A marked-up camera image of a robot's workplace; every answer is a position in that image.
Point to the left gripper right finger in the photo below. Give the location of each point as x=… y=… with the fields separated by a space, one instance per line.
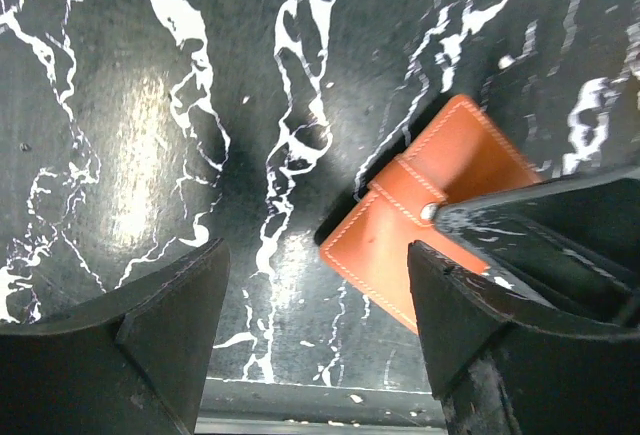
x=502 y=364

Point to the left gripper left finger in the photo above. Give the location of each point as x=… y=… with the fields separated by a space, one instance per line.
x=131 y=361

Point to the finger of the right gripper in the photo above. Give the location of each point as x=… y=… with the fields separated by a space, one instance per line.
x=571 y=243

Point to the brown leather card holder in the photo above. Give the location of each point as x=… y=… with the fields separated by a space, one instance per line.
x=459 y=156

